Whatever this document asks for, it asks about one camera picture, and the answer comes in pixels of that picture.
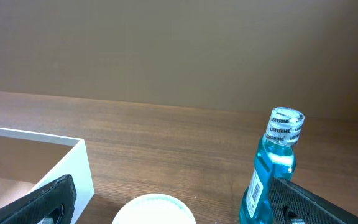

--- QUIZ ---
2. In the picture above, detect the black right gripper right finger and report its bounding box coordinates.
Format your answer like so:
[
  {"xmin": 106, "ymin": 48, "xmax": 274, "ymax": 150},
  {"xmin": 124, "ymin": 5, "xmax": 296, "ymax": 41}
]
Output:
[{"xmin": 268, "ymin": 177, "xmax": 358, "ymax": 224}]

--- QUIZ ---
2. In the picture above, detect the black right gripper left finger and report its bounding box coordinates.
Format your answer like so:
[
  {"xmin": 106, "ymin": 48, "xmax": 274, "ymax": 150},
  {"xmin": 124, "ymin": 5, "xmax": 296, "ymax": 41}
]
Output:
[{"xmin": 0, "ymin": 174, "xmax": 76, "ymax": 224}]

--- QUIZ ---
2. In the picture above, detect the blue mouthwash bottle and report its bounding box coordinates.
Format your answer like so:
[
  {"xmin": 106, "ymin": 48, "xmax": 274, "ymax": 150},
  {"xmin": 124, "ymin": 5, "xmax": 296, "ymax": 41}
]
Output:
[{"xmin": 239, "ymin": 107, "xmax": 305, "ymax": 223}]

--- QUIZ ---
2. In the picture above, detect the white round jar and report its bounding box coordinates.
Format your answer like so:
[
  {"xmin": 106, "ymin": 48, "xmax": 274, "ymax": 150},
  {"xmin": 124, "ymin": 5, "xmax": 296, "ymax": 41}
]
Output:
[{"xmin": 112, "ymin": 194, "xmax": 196, "ymax": 224}]

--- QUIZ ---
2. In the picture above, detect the white cardboard box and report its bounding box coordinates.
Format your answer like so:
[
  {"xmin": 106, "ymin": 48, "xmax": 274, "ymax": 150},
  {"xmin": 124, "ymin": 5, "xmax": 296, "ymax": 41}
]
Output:
[{"xmin": 0, "ymin": 128, "xmax": 94, "ymax": 223}]

